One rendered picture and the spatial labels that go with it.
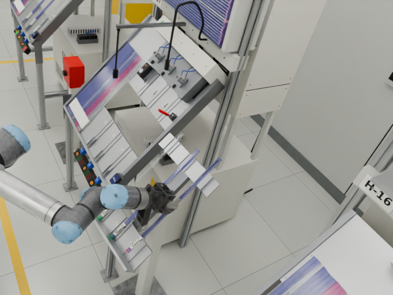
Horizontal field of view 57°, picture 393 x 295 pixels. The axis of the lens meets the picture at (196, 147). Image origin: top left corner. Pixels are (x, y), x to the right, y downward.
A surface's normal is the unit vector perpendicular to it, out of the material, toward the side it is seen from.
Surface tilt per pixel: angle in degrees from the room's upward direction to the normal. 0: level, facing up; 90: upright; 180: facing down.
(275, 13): 90
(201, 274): 0
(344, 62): 90
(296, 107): 90
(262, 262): 0
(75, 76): 90
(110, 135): 48
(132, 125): 0
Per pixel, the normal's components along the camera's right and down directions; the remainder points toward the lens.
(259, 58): 0.51, 0.63
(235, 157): 0.21, -0.75
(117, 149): -0.48, -0.35
